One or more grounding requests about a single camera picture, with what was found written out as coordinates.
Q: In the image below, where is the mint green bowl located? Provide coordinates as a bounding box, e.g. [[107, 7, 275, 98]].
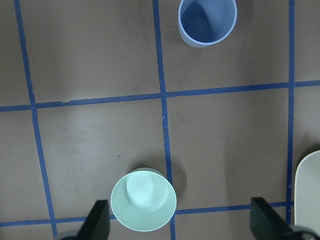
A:
[[110, 167, 177, 232]]

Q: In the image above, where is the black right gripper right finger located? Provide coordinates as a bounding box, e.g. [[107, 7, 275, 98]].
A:
[[250, 197, 300, 240]]

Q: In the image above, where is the blue cup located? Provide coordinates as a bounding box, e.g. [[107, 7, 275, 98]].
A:
[[177, 0, 238, 48]]

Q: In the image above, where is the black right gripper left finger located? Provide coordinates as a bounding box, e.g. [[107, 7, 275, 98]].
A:
[[76, 199, 110, 240]]

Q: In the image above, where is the cream white toaster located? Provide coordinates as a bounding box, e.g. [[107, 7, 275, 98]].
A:
[[294, 150, 320, 234]]

